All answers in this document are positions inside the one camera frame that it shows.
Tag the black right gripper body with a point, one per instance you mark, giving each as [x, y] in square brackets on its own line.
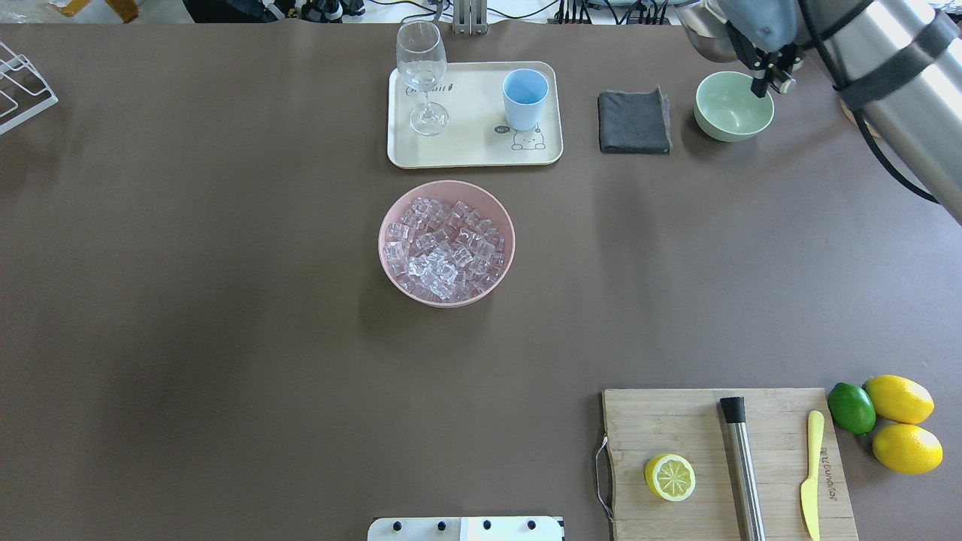
[760, 78]

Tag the pink bowl of ice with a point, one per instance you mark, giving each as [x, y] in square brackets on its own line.
[446, 243]

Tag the steel ice scoop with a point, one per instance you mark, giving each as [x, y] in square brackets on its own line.
[709, 30]

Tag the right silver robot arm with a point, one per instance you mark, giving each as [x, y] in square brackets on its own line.
[895, 62]

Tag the light blue cup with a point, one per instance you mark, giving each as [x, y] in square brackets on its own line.
[524, 94]

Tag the white cup rack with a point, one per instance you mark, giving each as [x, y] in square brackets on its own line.
[24, 91]

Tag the mint green bowl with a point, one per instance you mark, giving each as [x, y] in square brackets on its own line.
[728, 110]

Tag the beige serving tray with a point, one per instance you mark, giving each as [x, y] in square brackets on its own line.
[477, 134]

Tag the green lime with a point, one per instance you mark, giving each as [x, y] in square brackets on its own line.
[851, 408]

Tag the yellow lemon left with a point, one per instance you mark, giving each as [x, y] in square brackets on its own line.
[899, 399]

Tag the yellow lemon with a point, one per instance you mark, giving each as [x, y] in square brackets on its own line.
[899, 399]
[907, 449]

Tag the clear wine glass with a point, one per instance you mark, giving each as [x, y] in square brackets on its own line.
[422, 64]

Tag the bamboo cutting board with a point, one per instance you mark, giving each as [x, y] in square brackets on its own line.
[642, 423]

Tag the yellow lemon right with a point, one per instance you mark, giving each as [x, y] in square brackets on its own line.
[907, 449]

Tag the yellow plastic knife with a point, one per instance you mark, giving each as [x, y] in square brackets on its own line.
[809, 486]

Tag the steel muddler black tip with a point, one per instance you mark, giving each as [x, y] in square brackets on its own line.
[734, 413]

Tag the aluminium frame post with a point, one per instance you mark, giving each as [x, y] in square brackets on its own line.
[469, 17]

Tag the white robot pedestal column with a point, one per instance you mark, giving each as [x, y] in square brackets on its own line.
[491, 527]

